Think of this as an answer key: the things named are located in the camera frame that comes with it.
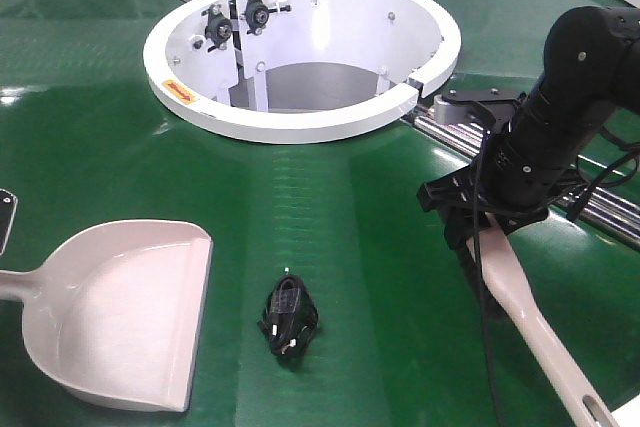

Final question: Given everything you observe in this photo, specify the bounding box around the beige hand broom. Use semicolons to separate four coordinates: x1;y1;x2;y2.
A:
467;215;617;426

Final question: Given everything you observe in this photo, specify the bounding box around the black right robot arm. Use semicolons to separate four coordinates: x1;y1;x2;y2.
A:
417;6;639;249

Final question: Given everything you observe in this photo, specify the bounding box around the orange arrow warning sticker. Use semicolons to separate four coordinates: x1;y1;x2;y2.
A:
162;79;197;105

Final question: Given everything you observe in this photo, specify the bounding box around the black bearing mount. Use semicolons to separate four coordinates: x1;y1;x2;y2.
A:
239;0;292;35
204;4;233;53

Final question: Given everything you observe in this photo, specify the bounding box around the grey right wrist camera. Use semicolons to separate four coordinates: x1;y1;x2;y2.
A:
433;88;526;129

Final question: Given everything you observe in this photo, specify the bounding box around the black bearing mount right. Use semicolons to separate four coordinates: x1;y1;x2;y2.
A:
239;0;292;35

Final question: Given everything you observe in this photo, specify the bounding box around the black bearing mount left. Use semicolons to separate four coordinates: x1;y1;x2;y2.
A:
204;4;233;53

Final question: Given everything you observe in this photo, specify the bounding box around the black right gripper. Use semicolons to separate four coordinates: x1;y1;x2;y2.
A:
417;166;588;250

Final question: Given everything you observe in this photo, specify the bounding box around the white central conveyor ring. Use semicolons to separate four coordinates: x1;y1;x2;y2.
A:
142;0;463;145

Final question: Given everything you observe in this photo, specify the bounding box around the beige plastic dustpan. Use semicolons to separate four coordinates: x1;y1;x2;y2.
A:
1;219;213;412

